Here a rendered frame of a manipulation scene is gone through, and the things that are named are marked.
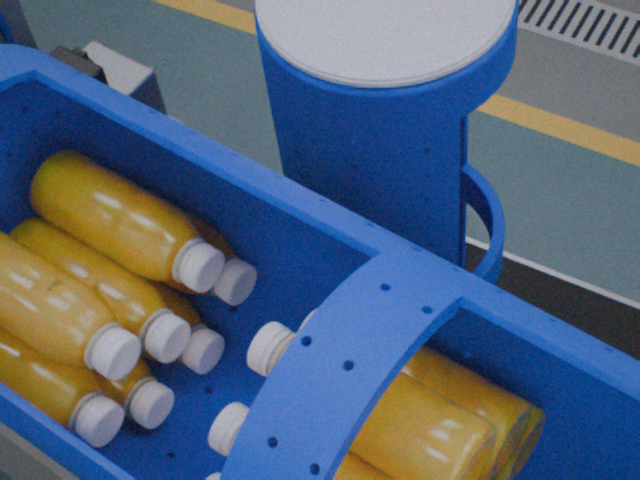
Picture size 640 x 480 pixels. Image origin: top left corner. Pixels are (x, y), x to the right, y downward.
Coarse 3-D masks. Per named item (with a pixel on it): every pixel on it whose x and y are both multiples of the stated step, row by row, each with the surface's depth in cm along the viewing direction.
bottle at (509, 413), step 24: (408, 360) 81; (432, 360) 81; (432, 384) 80; (456, 384) 79; (480, 384) 80; (480, 408) 78; (504, 408) 78; (528, 408) 80; (504, 432) 77; (504, 456) 81
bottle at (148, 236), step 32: (64, 160) 95; (32, 192) 95; (64, 192) 93; (96, 192) 92; (128, 192) 92; (64, 224) 94; (96, 224) 92; (128, 224) 90; (160, 224) 90; (192, 224) 92; (128, 256) 91; (160, 256) 90
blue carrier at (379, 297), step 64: (0, 64) 88; (64, 64) 94; (0, 128) 97; (64, 128) 103; (128, 128) 85; (0, 192) 100; (192, 192) 101; (256, 192) 80; (256, 256) 100; (320, 256) 95; (384, 256) 75; (256, 320) 101; (320, 320) 70; (384, 320) 70; (448, 320) 89; (512, 320) 72; (0, 384) 82; (192, 384) 100; (256, 384) 99; (320, 384) 68; (384, 384) 68; (512, 384) 89; (576, 384) 85; (64, 448) 79; (128, 448) 94; (192, 448) 96; (256, 448) 69; (320, 448) 67; (576, 448) 87
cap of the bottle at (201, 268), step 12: (192, 252) 90; (204, 252) 90; (216, 252) 90; (180, 264) 90; (192, 264) 89; (204, 264) 89; (216, 264) 91; (180, 276) 90; (192, 276) 89; (204, 276) 90; (216, 276) 92; (192, 288) 90; (204, 288) 91
